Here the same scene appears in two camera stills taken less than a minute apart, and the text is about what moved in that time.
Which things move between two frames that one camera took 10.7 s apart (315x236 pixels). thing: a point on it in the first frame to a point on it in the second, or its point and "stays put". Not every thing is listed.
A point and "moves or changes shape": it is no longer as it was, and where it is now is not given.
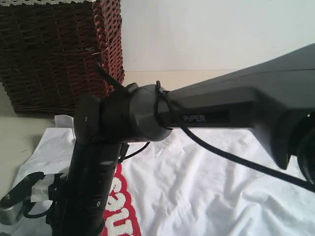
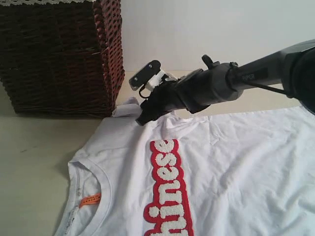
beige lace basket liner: x=19 y=2 stays put
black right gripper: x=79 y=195 to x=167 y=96
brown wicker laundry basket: x=48 y=52 stays put
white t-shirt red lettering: x=177 y=186 moves or changes shape
